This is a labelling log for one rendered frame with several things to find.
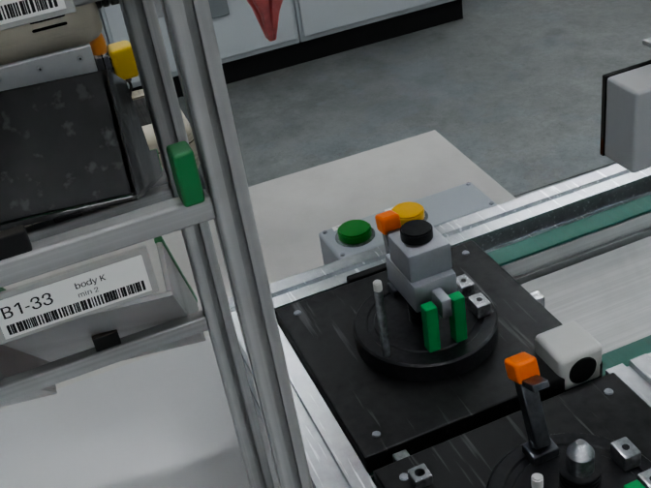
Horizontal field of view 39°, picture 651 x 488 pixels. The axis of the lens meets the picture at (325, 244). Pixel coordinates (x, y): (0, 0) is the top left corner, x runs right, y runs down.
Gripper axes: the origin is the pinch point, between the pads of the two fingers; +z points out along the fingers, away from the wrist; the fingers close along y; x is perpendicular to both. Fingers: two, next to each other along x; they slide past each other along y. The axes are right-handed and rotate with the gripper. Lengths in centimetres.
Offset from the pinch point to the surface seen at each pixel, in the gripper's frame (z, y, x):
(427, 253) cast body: 16.2, 4.6, -21.8
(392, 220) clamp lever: 17.0, 4.9, -13.6
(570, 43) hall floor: 119, 188, 230
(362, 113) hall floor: 119, 89, 223
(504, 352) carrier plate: 27.6, 9.7, -25.3
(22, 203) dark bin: -7.0, -25.4, -36.8
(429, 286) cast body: 19.4, 4.2, -22.4
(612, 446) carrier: 24.7, 9.3, -42.5
